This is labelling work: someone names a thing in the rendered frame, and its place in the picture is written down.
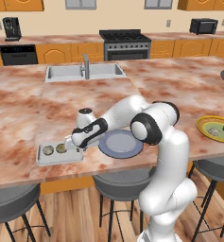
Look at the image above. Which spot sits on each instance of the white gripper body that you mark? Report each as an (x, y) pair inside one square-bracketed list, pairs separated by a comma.
[(69, 142)]

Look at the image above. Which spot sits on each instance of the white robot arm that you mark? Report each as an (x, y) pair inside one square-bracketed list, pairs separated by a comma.
[(168, 164)]

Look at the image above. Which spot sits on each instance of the grey rectangular tupperware container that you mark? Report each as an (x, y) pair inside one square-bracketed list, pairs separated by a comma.
[(58, 158)]

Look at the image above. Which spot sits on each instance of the orange island cabinet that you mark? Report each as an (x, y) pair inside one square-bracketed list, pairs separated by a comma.
[(66, 185)]

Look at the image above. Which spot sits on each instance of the blue-grey round plate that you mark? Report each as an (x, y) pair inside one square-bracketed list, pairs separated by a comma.
[(119, 146)]

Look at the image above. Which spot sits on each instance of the grey bar stool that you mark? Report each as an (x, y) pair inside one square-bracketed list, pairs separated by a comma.
[(215, 168), (123, 186), (9, 203)]

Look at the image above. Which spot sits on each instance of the grey sink basin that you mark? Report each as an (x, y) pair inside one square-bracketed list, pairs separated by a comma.
[(64, 73)]

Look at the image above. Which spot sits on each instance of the grey sink tap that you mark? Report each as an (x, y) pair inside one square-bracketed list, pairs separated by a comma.
[(86, 67)]

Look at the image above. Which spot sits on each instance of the black dishwasher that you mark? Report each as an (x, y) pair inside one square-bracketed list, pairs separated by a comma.
[(19, 55)]

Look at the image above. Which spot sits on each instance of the black and steel stove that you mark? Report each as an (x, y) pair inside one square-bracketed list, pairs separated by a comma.
[(126, 47)]

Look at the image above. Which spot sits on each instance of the black coffee machine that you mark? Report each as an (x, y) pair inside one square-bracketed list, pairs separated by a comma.
[(12, 29)]

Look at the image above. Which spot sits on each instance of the yellow and green plate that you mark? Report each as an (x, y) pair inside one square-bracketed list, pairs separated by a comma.
[(204, 127)]

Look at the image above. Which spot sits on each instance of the grey framed window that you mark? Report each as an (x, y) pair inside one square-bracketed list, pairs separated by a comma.
[(158, 3), (81, 3)]

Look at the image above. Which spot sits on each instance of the black microwave oven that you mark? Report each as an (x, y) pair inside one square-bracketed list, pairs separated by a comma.
[(203, 26)]

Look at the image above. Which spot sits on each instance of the orange wall cupboard run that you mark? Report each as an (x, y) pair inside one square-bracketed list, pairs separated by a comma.
[(204, 4), (17, 4)]

